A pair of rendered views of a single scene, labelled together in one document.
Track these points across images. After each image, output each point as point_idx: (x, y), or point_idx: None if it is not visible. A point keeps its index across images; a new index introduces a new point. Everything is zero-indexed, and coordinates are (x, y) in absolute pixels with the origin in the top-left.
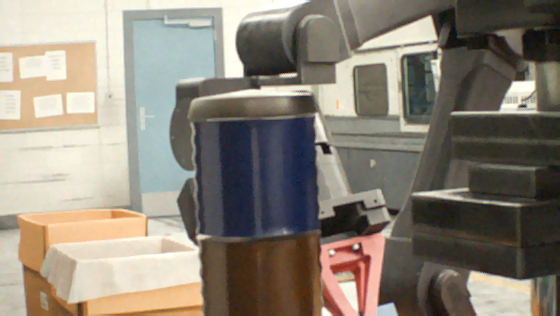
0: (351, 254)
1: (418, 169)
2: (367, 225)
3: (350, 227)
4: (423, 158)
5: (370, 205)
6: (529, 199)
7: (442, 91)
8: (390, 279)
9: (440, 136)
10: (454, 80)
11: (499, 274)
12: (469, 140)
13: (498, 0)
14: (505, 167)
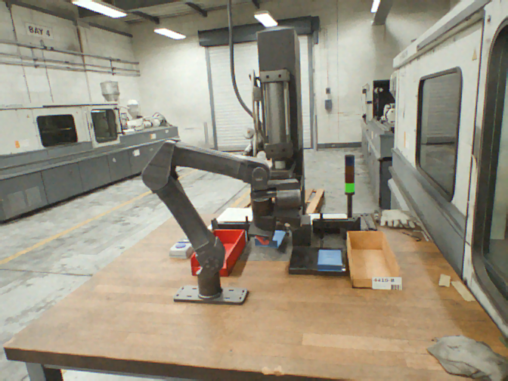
0: None
1: (199, 222)
2: None
3: None
4: (198, 218)
5: None
6: (297, 176)
7: (184, 196)
8: (224, 253)
9: (195, 209)
10: (183, 191)
11: (302, 185)
12: (290, 173)
13: (292, 150)
14: (294, 174)
